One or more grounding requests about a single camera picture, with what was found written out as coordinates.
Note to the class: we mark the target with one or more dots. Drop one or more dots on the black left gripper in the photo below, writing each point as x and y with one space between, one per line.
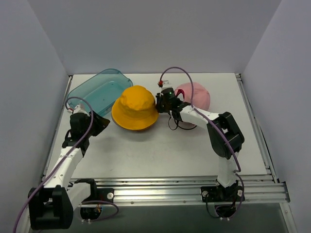
97 122

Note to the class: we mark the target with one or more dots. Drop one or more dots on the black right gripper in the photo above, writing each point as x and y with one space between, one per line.
160 104

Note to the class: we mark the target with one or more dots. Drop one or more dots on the yellow bucket hat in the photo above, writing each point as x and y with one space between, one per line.
135 109

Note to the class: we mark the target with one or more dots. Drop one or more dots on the light pink baseball cap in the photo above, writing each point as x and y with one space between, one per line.
201 97

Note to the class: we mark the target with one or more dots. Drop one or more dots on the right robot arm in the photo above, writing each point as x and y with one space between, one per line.
225 136

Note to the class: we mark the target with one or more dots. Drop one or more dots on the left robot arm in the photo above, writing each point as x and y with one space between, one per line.
51 205

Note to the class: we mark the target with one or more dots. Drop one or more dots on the teal plastic basin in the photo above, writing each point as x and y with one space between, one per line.
100 91

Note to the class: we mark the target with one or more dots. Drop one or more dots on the wooden mushroom hat stand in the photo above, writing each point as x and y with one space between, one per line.
139 131

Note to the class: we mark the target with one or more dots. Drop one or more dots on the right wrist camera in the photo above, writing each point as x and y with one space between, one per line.
164 84

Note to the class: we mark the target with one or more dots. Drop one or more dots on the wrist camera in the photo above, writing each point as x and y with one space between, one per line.
78 109
164 84

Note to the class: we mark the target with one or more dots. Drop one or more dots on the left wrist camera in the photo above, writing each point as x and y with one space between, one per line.
78 109

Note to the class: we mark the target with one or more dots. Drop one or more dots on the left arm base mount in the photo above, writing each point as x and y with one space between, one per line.
97 195

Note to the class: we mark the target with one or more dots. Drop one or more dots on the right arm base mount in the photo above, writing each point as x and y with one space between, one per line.
221 194

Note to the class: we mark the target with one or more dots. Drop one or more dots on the aluminium frame rail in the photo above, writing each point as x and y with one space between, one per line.
187 190

